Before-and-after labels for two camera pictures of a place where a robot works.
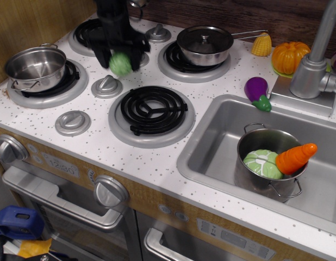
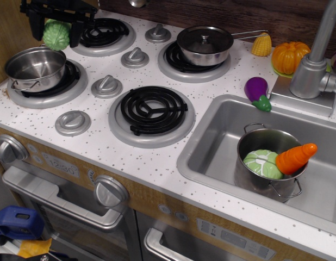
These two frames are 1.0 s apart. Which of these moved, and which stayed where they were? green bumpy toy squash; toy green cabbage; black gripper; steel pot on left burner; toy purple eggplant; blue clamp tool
Moved: green bumpy toy squash; black gripper
Stayed: toy green cabbage; toy purple eggplant; blue clamp tool; steel pot on left burner
